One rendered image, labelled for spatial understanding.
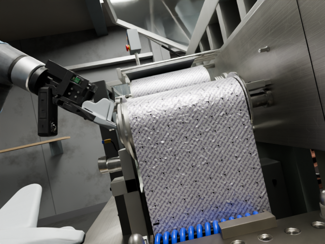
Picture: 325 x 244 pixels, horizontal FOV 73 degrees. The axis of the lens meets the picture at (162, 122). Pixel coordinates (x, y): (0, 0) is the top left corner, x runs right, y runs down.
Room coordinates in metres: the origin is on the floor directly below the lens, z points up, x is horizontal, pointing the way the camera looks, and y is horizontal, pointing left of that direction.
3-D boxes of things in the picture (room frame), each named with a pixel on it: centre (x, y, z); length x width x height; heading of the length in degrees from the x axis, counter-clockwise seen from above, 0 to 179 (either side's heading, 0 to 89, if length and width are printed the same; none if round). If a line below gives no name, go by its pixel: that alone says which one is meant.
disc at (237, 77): (0.50, -0.17, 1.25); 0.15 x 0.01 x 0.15; 1
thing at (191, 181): (0.44, -0.05, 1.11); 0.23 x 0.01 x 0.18; 91
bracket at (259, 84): (0.50, -0.22, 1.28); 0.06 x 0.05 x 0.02; 91
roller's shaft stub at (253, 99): (0.50, -0.21, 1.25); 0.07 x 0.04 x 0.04; 91
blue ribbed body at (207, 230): (0.42, -0.04, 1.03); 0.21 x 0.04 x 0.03; 91
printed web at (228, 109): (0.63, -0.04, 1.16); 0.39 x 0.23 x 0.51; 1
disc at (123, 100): (0.50, 0.07, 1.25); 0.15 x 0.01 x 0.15; 1
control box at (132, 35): (1.05, 0.06, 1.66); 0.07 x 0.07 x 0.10; 12
